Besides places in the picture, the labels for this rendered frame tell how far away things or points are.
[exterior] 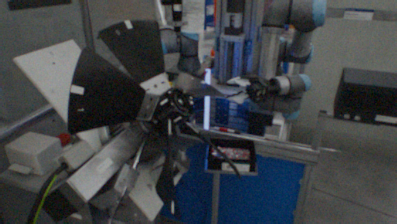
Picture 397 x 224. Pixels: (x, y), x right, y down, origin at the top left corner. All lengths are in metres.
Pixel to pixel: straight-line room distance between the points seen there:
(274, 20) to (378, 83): 0.46
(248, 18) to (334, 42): 1.12
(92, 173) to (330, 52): 2.31
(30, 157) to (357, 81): 1.30
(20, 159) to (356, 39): 2.46
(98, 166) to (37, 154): 0.47
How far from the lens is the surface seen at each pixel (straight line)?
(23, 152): 1.35
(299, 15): 1.28
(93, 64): 0.83
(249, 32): 1.87
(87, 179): 0.85
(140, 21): 1.13
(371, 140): 3.15
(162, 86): 1.03
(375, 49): 2.82
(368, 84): 1.29
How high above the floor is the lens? 1.64
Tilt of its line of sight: 27 degrees down
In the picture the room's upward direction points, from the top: 1 degrees clockwise
